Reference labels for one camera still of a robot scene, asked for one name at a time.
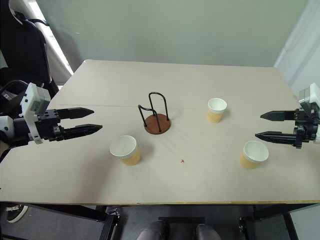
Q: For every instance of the black and white sneaker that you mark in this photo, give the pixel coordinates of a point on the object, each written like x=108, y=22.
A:
x=15, y=212

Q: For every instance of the black office chair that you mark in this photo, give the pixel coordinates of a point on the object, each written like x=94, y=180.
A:
x=22, y=50

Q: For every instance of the small red scrap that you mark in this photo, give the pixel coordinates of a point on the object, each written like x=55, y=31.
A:
x=182, y=161

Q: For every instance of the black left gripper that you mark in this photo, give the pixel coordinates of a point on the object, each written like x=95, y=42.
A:
x=46, y=125

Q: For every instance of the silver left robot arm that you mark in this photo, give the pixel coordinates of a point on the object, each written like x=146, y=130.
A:
x=17, y=128

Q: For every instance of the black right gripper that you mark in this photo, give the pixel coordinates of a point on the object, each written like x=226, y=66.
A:
x=306, y=127

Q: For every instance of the black table frame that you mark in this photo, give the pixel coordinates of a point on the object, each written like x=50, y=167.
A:
x=110, y=225

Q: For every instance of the yellow ribbed paper cup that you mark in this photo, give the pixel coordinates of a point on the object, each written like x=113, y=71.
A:
x=130, y=157
x=246, y=161
x=215, y=116

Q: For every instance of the dark rounded shape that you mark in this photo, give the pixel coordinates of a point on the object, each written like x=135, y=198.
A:
x=207, y=232
x=153, y=231

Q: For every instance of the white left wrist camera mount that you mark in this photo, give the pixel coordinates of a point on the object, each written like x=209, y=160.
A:
x=31, y=100

